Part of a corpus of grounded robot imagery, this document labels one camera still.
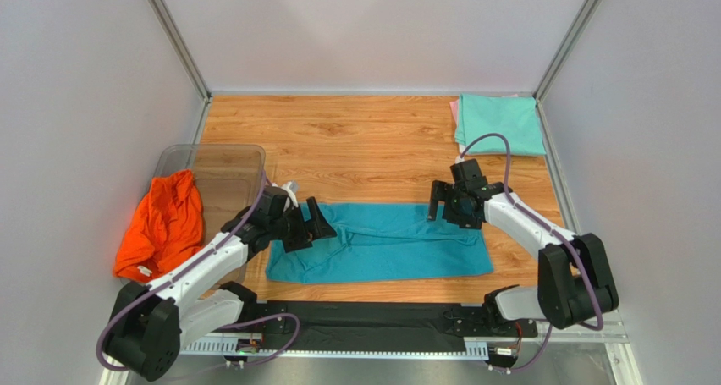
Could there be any folded pink t-shirt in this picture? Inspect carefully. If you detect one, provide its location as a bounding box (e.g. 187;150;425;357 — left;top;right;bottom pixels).
449;94;520;152

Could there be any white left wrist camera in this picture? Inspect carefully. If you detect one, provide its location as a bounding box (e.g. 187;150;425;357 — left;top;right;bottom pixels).
281;180;300;208

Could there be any black table edge strip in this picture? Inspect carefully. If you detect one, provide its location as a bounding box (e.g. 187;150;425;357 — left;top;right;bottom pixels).
241;300;539;353

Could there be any folded mint green t-shirt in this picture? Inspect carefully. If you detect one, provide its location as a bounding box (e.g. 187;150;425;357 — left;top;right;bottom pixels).
454;94;546;157

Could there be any clear plastic bin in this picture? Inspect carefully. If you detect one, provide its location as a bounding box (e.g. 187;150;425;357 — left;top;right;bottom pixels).
139;144;265;256

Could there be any teal blue t-shirt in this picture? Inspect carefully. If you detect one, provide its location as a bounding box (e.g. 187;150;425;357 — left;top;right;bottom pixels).
265;203;494;284

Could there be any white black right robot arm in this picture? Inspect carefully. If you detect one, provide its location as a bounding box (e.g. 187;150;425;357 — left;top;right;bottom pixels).
427;159;619;330

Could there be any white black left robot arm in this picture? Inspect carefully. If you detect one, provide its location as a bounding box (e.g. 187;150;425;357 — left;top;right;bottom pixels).
96;184;337;382

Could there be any orange crumpled t-shirt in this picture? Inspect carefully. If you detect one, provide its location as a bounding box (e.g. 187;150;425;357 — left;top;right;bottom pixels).
113;169;205;283

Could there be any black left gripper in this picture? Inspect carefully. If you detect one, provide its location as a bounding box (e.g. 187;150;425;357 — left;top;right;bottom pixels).
269;196;337;251

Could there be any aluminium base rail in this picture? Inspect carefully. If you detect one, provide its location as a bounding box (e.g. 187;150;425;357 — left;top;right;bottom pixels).
157;318;640;384

